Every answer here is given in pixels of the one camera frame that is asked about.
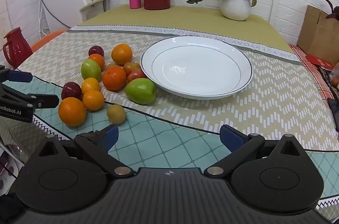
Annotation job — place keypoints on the clear plastic package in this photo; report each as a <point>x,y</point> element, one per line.
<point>8,160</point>

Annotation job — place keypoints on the red envelope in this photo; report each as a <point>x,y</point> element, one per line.
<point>319,62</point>

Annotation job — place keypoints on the deep orange orange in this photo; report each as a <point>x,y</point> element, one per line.
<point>114,78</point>

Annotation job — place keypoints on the round green apple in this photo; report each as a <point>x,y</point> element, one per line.
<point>140,91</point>

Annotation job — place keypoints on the patterned tablecloth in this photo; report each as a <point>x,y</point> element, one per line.
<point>278,97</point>

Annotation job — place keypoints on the yellow orange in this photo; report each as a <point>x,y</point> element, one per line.
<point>90,85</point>

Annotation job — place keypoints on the yellow-green table mat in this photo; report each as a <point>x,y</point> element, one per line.
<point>185,20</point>

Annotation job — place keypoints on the checkered red cloth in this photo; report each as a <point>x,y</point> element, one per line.
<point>317,78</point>

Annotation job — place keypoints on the white plate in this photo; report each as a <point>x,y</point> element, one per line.
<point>196,67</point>

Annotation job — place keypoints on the dark purple plant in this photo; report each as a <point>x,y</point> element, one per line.
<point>333,11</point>

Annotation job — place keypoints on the red pitcher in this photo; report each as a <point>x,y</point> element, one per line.
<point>16,48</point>

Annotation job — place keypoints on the small tan fruit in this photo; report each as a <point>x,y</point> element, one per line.
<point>116,114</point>

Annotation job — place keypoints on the large orange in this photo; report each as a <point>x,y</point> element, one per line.
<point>121,54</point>
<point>72,111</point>

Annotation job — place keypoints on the green mango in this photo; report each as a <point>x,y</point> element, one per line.
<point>90,70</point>

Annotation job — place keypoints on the red yellow apple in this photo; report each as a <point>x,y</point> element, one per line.
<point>137,75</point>
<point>130,67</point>

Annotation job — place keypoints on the cardboard box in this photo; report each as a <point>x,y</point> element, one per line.
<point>317,33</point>

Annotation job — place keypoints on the white ribbed flower pot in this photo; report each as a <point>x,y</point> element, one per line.
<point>235,7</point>

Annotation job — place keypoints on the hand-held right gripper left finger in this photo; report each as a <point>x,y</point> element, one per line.
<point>112,135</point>

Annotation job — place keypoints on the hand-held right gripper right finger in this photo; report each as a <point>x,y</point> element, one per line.
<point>230,138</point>

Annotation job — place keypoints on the small orange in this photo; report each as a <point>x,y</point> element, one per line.
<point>98,60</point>
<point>93,100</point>

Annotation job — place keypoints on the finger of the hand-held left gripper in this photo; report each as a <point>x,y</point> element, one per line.
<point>45,101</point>
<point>20,76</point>

